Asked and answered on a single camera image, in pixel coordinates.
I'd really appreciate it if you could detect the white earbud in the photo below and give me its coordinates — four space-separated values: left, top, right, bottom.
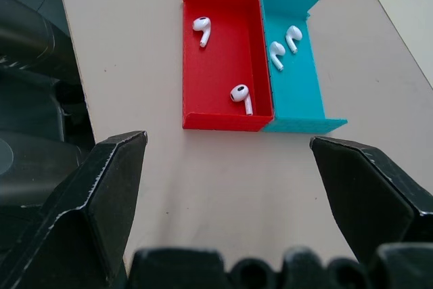
270 41 287 72
229 84 254 116
192 16 212 48
285 25 303 54

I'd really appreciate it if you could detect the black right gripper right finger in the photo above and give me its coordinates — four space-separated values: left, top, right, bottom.
309 135 433 263

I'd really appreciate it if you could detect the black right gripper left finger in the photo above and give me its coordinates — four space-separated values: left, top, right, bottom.
0 130 148 289

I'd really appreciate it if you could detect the red plastic tray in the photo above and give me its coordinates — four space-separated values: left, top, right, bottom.
181 0 275 133

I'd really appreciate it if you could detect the dark robot body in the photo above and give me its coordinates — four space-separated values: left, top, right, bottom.
0 0 97 252

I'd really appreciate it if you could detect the teal plastic tray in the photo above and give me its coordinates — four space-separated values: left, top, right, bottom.
258 0 348 134

